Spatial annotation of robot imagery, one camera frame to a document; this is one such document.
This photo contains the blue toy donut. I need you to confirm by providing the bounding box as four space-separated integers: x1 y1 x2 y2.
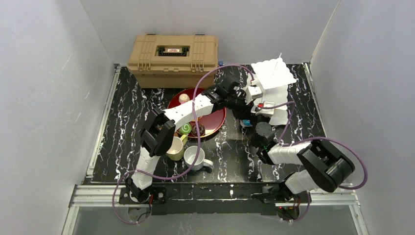
240 119 252 127

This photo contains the red round tray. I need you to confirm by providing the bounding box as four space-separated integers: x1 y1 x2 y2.
167 88 227 138

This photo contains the white tiered cake stand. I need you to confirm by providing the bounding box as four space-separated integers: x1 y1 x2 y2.
251 57 296 126

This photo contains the tan plastic toolbox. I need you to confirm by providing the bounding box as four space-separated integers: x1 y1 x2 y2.
127 34 218 88

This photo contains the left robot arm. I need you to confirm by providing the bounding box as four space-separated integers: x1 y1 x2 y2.
125 77 253 197

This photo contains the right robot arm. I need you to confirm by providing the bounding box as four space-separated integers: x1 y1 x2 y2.
249 115 355 194

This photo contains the chocolate toy donut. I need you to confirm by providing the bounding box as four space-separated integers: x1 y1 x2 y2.
190 123 206 137

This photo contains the white round toy mochi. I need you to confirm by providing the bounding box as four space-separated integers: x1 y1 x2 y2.
178 94 190 104

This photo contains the green swirl roll cake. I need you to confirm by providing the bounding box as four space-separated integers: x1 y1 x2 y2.
179 122 192 135

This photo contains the white grey mug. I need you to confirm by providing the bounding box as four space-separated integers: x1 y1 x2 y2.
184 146 213 171

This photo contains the yellow green mug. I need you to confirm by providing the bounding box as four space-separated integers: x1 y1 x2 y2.
166 134 188 161

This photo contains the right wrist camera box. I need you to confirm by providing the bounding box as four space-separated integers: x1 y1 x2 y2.
254 101 276 117

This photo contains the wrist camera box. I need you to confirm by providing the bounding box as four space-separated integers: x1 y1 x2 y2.
254 101 276 117
243 74 263 104

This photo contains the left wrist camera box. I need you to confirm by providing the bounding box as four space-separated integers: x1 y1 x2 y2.
243 74 263 104

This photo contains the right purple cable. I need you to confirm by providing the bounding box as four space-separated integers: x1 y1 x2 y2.
257 100 369 222

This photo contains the purple cable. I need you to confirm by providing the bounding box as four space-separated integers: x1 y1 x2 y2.
257 100 369 222
112 64 255 225

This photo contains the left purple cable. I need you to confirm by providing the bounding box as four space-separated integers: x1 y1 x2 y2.
112 64 255 225

